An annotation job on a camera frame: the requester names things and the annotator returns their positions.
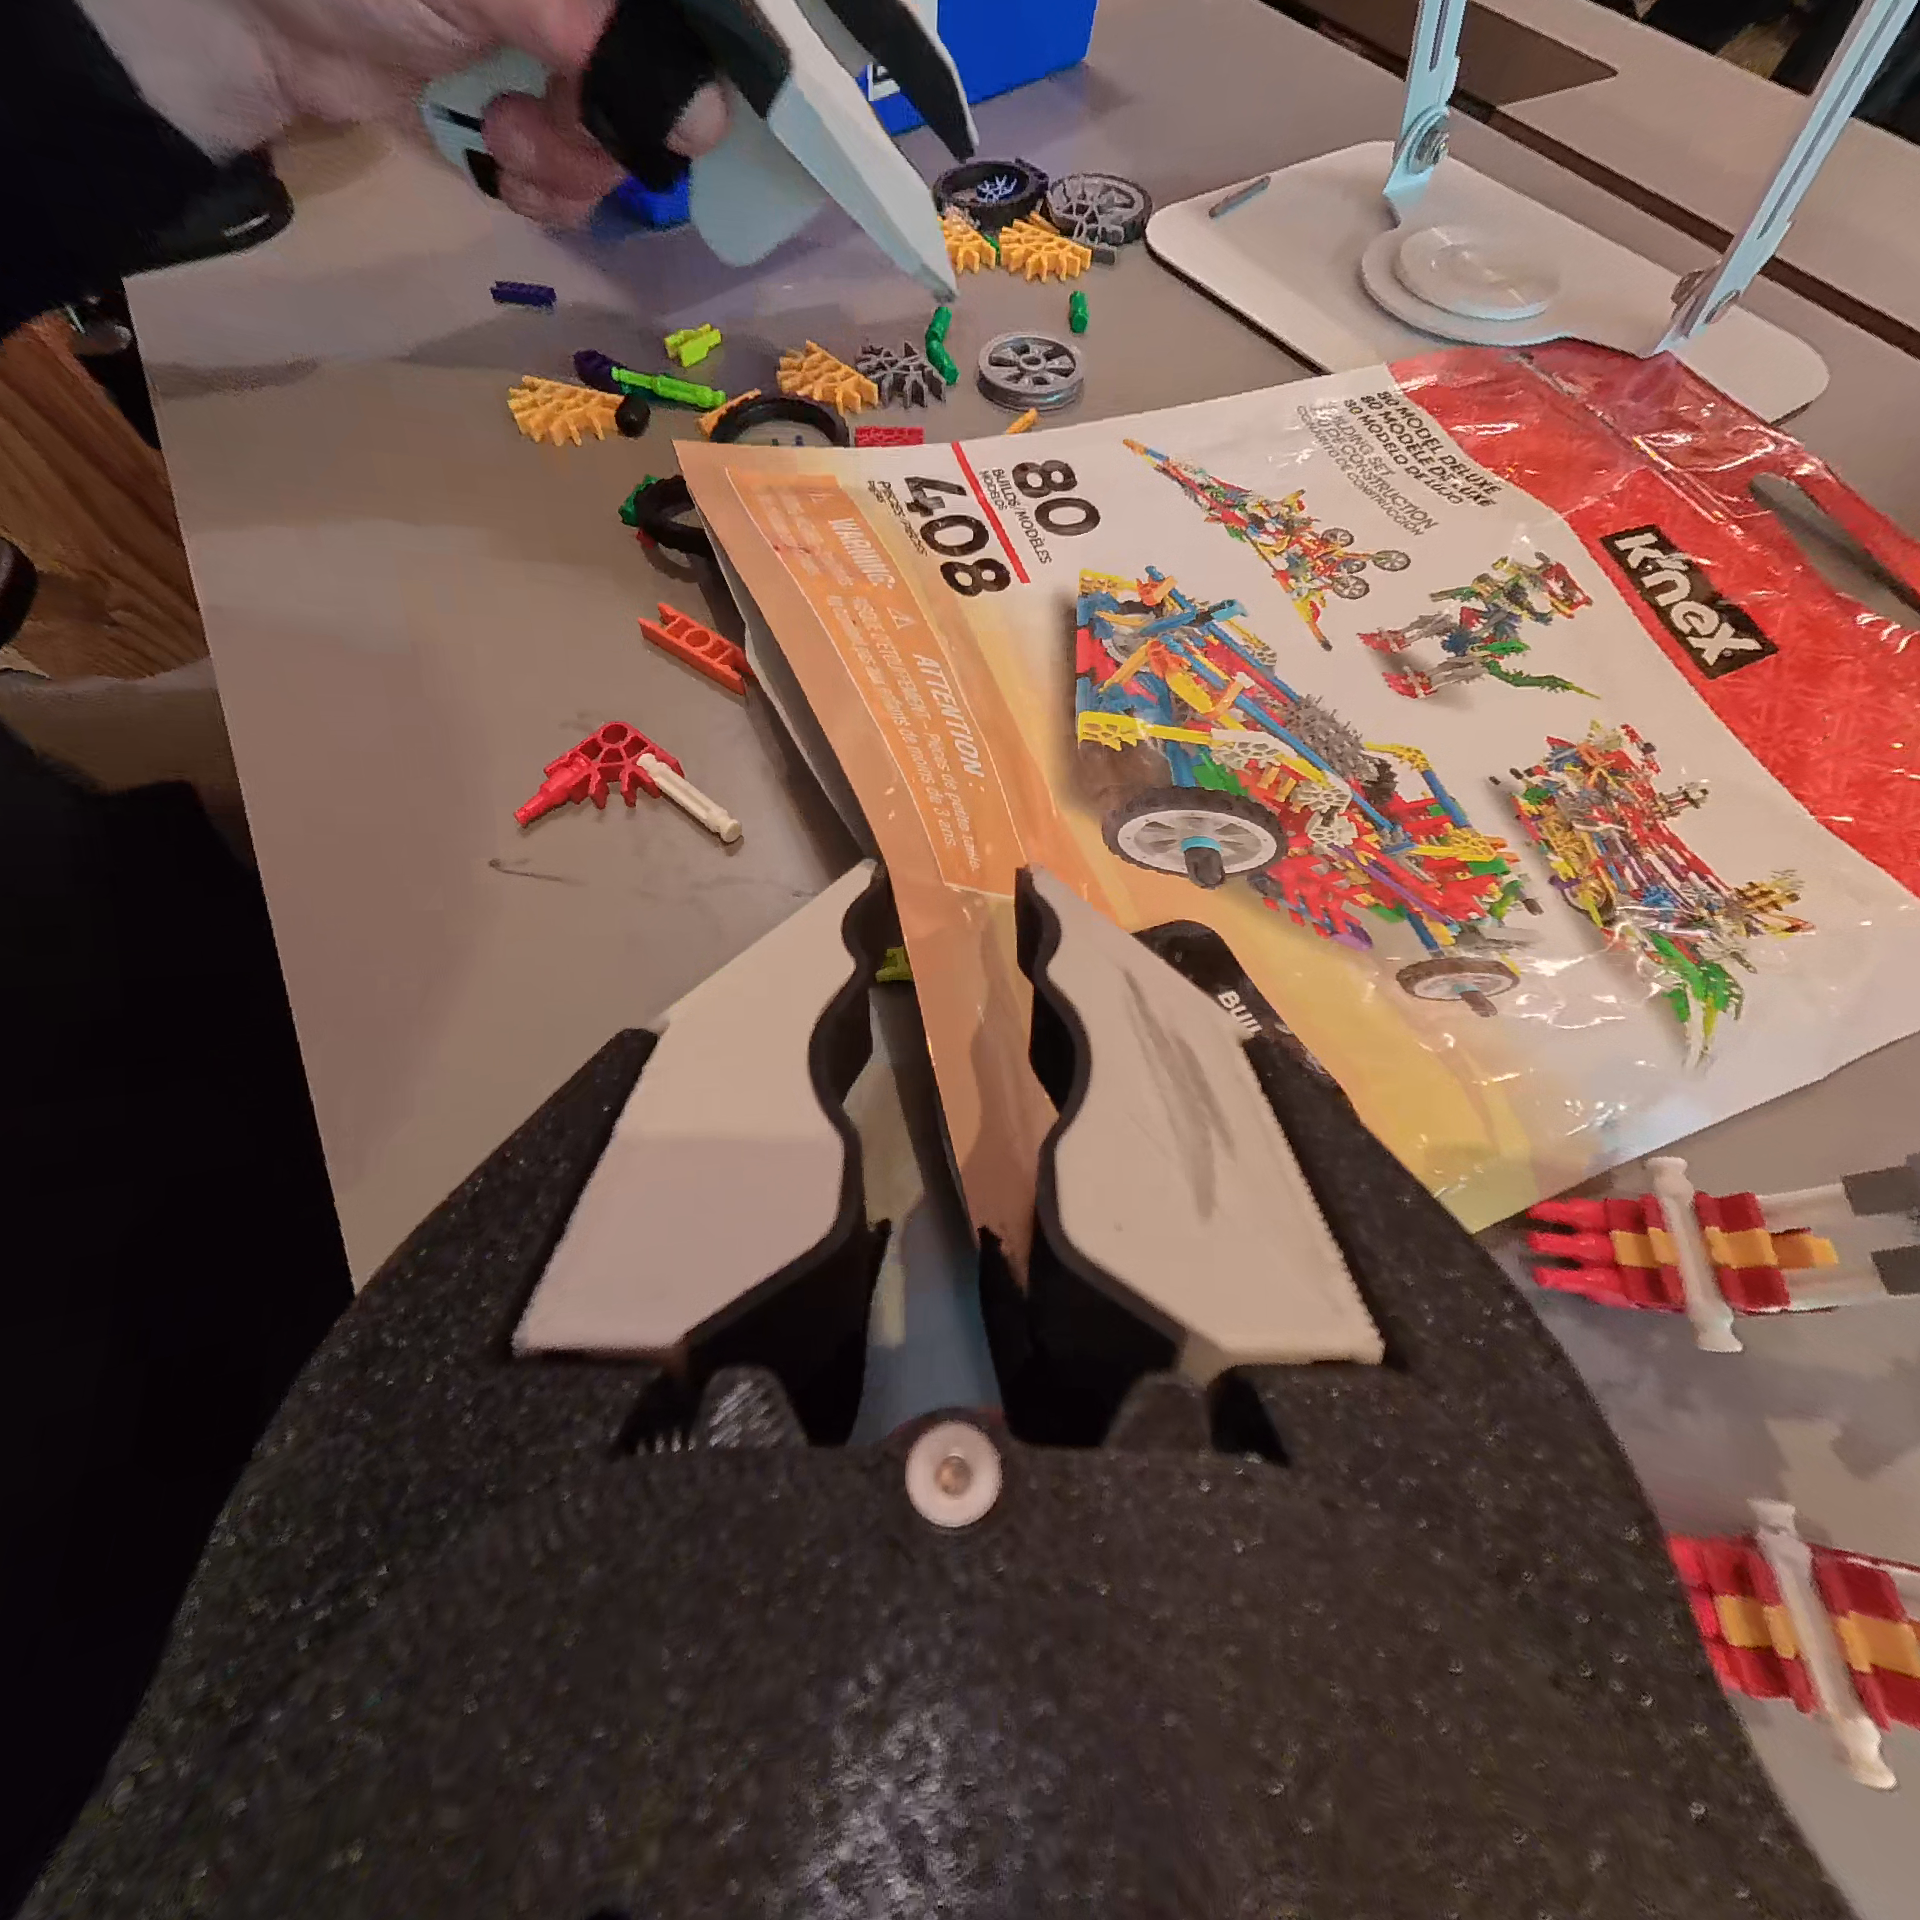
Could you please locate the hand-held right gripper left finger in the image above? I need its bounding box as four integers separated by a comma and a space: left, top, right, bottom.
515, 860, 899, 1433

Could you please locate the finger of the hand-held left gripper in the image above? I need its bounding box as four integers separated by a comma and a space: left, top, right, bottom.
847, 0, 981, 164
690, 0, 963, 300

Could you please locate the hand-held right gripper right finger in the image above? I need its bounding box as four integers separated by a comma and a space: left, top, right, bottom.
979, 863, 1386, 1433

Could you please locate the blue plastic bin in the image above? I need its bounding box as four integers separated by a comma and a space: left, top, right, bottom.
591, 0, 1098, 233

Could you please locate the printed toy packaging bag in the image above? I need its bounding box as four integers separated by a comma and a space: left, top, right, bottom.
675, 343, 1920, 1234

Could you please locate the person's left hand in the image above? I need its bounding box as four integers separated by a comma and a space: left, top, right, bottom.
255, 0, 737, 231

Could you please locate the black rubber tire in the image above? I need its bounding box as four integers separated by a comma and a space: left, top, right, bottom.
708, 393, 850, 452
933, 157, 1049, 231
622, 471, 713, 577

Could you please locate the large yellow connector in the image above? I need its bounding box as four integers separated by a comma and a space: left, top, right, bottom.
505, 375, 622, 448
775, 340, 882, 416

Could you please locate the grey wheel with black tire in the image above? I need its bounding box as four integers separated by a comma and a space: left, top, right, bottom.
1044, 172, 1154, 248

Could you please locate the grey wheel hub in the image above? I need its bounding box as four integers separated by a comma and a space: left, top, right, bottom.
977, 329, 1086, 414

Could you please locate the white short rod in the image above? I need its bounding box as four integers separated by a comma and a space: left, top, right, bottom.
646, 756, 745, 845

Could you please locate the white stand base board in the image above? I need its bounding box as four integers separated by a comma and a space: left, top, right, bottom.
1147, 142, 1855, 425

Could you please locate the red corner connector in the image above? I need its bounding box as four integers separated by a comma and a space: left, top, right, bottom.
567, 719, 662, 810

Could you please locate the black office chair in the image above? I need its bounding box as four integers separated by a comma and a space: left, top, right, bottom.
118, 157, 297, 278

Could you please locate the red yellow rod assembly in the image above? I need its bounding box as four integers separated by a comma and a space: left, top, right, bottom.
1523, 1154, 1920, 1356
1665, 1500, 1920, 1790

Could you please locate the orange ladder connector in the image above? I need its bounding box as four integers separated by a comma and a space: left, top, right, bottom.
641, 602, 753, 694

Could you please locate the round clear suction disc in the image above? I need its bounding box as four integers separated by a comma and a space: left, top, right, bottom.
1359, 223, 1567, 350

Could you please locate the person's dark clothing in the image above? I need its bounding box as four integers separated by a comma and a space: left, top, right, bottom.
0, 719, 357, 1920

